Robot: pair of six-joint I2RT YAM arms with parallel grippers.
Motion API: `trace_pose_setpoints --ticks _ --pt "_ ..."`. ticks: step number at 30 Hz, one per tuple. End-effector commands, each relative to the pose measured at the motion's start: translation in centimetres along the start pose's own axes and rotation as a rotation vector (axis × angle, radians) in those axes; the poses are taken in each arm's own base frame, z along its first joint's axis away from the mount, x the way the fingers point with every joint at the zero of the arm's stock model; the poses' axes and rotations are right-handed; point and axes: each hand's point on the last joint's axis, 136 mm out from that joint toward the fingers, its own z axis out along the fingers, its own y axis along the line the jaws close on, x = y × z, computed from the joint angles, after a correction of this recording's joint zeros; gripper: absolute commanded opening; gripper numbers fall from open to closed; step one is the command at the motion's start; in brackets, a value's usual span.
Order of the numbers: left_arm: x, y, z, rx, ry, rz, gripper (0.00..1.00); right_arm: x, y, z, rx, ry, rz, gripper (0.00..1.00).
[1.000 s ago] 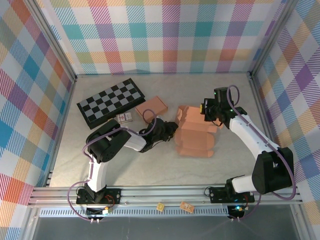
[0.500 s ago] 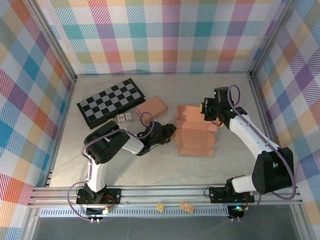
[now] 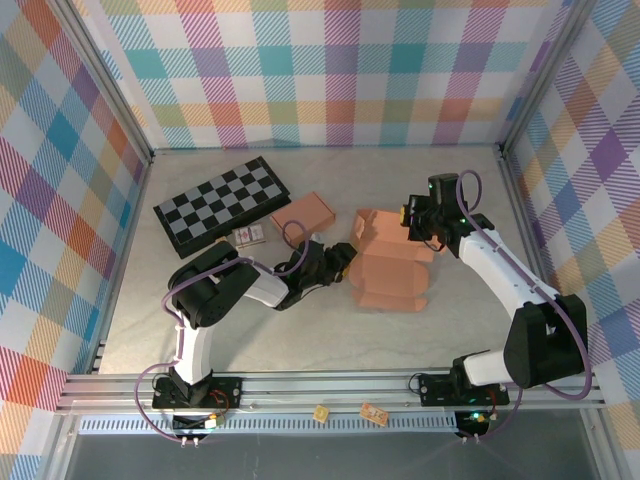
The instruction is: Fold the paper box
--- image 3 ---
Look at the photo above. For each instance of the small orange printed card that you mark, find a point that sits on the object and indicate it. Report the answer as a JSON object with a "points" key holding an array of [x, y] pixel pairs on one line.
{"points": [[374, 414]]}

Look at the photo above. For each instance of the pink paper box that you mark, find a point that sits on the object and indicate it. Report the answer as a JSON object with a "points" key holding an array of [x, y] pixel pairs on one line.
{"points": [[302, 212]]}

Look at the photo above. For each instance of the right black connector box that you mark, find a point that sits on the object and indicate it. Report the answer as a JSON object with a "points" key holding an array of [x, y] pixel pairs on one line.
{"points": [[472, 425]]}

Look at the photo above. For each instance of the left black connector box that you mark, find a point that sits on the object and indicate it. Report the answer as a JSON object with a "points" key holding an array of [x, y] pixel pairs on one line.
{"points": [[192, 425]]}

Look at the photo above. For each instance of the orange cardboard sheet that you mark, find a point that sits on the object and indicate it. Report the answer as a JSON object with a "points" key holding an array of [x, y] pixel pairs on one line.
{"points": [[390, 270]]}

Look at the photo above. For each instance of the small patterned card box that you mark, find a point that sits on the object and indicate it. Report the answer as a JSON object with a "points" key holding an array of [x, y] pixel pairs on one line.
{"points": [[250, 236]]}

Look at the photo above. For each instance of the small yellow square tile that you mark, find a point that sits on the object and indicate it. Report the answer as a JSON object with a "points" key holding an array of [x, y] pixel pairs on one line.
{"points": [[320, 414]]}

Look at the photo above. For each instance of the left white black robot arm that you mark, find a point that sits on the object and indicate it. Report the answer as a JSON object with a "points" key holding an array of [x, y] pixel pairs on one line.
{"points": [[215, 295]]}

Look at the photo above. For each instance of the aluminium cross rail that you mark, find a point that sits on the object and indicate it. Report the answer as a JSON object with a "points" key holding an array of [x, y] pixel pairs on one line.
{"points": [[325, 387]]}

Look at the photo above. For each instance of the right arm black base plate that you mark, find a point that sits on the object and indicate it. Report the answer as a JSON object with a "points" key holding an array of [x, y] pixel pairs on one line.
{"points": [[435, 390]]}

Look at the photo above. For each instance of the aluminium side rail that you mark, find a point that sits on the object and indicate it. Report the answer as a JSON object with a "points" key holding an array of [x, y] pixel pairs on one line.
{"points": [[520, 200], [134, 210]]}

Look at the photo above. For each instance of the aluminium frame post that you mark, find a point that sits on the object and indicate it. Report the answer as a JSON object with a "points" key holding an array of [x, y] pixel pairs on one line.
{"points": [[107, 85], [544, 75]]}

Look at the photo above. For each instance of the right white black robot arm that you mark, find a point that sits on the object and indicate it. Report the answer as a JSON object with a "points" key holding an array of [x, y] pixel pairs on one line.
{"points": [[500, 280]]}

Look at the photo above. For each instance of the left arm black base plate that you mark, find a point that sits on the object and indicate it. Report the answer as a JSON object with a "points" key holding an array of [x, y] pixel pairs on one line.
{"points": [[230, 387]]}

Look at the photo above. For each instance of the black grey chessboard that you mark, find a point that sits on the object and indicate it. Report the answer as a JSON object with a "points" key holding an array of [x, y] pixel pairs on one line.
{"points": [[220, 205]]}

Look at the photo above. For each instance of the black connector box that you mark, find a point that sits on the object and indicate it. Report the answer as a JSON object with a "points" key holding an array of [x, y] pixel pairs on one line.
{"points": [[472, 425], [192, 425]]}

